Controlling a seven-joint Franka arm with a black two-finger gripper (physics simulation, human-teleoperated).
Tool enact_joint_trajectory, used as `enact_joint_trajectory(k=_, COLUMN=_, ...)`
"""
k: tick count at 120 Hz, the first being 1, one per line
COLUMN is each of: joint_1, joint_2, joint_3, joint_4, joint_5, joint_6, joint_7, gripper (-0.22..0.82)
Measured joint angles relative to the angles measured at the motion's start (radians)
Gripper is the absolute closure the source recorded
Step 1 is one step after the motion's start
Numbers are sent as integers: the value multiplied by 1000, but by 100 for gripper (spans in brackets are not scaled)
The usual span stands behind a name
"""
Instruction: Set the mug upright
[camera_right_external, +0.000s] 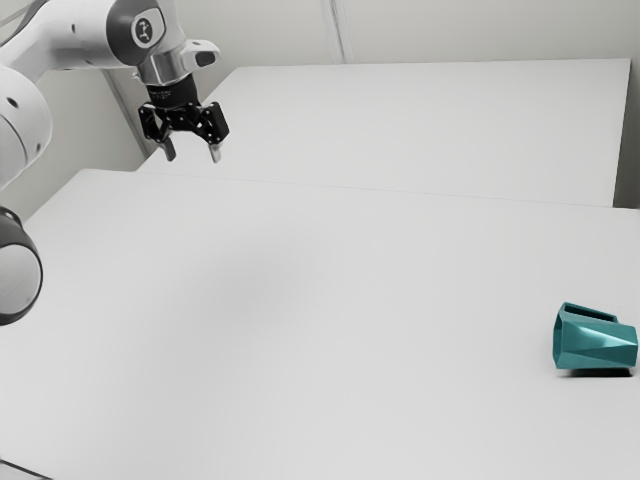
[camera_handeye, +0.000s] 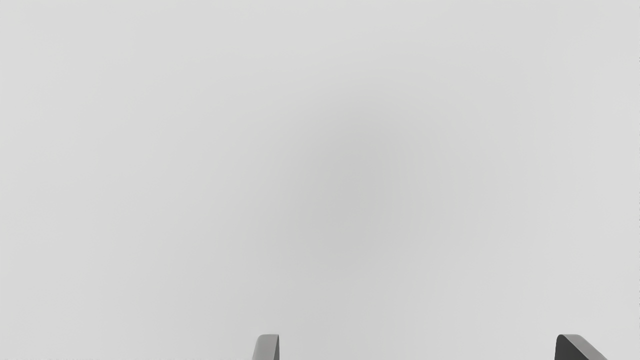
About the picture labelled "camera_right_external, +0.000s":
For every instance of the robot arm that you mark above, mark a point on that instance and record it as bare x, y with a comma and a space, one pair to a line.
65, 35

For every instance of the teal faceted mug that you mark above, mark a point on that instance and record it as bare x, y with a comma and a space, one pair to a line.
595, 345

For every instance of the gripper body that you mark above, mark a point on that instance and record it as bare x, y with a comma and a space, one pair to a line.
172, 97

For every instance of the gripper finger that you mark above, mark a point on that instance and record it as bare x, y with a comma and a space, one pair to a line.
214, 127
155, 127

